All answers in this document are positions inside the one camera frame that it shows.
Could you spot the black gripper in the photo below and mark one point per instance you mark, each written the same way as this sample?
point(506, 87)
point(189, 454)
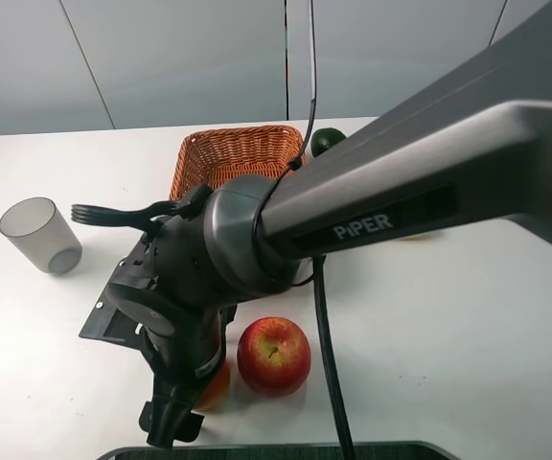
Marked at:
point(185, 362)

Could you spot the orange red peach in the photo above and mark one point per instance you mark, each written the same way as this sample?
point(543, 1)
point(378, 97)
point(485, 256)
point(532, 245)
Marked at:
point(217, 390)

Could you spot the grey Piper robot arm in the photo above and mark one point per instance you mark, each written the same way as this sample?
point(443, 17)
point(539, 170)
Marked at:
point(474, 145)

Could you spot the orange wicker basket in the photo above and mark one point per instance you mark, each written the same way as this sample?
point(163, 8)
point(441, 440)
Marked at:
point(215, 156)

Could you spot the red yellow apple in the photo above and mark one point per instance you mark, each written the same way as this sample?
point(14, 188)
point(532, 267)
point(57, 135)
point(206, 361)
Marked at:
point(274, 357)

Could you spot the black plastic fork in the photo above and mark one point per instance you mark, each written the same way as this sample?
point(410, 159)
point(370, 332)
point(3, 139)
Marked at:
point(108, 217)

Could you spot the grey translucent plastic cup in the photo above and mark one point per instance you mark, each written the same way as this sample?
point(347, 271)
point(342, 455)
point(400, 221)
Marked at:
point(36, 227)

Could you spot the dark green avocado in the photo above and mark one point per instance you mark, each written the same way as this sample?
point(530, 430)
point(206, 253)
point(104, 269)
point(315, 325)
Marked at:
point(324, 139)

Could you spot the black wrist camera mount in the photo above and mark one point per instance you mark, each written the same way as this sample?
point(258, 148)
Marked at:
point(130, 300)

